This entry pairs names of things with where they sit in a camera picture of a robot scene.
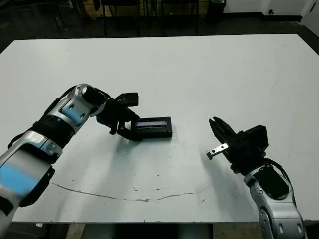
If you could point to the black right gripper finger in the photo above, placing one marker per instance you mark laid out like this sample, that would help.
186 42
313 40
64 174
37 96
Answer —
229 132
220 134

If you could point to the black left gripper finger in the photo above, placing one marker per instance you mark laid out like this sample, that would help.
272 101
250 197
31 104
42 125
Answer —
132 115
127 134

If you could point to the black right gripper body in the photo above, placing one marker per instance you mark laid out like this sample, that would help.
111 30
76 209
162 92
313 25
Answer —
244 154

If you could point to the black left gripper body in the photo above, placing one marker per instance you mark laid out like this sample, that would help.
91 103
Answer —
113 112

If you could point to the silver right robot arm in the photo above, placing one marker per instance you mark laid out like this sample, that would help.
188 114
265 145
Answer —
276 206

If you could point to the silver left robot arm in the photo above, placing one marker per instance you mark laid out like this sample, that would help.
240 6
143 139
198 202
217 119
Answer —
37 149

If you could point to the dark robot lower body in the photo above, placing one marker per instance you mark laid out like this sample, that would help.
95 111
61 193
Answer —
162 231

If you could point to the dark waste bin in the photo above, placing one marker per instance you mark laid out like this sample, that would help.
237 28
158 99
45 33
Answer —
216 11

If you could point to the black round door stopper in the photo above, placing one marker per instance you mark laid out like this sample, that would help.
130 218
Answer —
271 11

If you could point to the white door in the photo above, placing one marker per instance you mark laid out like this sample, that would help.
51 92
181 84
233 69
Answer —
310 15

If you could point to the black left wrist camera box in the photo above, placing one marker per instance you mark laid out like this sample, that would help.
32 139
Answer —
128 99

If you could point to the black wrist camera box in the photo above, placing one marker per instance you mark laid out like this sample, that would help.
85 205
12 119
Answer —
128 99
258 138

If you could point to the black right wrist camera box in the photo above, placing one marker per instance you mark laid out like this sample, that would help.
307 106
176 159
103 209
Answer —
258 138

